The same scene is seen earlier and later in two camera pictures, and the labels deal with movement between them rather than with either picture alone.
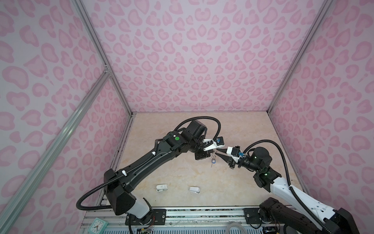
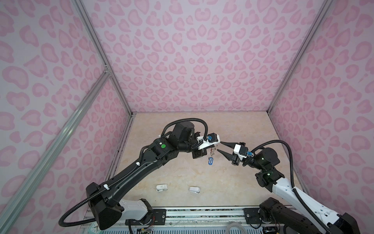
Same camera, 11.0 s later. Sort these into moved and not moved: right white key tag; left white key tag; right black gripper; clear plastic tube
Moved: right black gripper
Not moved: right white key tag; left white key tag; clear plastic tube
